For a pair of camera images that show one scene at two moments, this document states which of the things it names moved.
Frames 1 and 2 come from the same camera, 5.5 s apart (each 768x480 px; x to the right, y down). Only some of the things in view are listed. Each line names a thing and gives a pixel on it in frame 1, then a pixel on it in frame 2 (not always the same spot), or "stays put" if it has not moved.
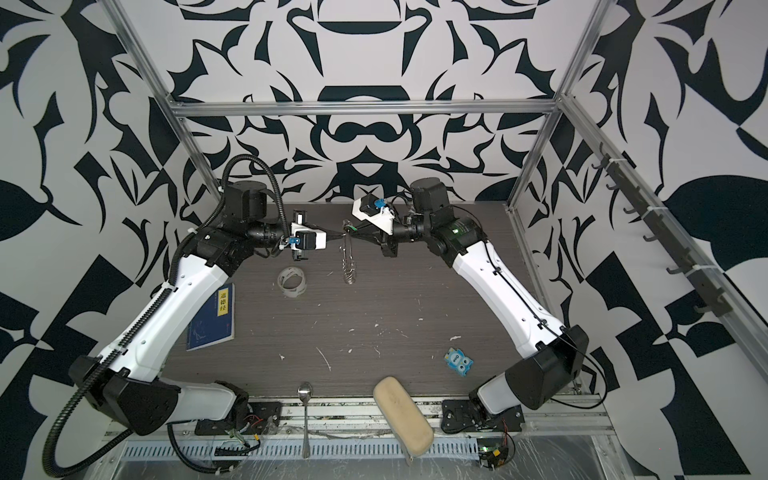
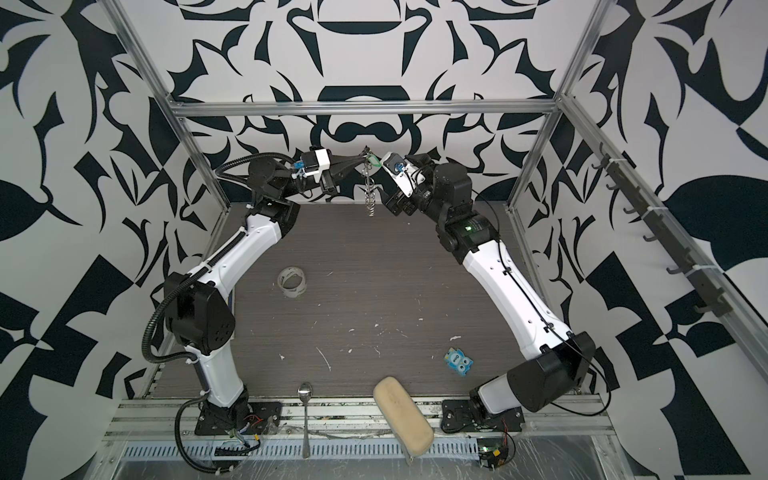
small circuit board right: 493,452 stays put
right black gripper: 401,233 to 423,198
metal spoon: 305,393 stays put
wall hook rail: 715,299 stays put
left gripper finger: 335,233 to 342,163
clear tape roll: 292,281 stays put
